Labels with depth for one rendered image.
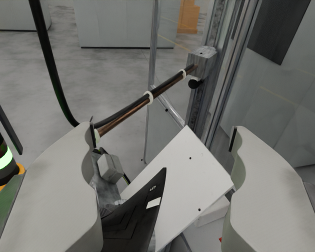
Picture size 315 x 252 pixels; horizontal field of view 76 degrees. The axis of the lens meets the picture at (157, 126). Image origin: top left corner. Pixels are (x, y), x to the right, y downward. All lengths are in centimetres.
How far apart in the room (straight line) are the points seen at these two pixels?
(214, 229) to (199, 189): 48
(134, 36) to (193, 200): 550
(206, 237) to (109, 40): 538
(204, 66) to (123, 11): 516
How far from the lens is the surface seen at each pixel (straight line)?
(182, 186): 65
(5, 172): 28
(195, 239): 103
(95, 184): 81
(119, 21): 579
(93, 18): 576
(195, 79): 72
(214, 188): 60
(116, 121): 39
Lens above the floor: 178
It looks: 38 degrees down
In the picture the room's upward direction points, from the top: 6 degrees clockwise
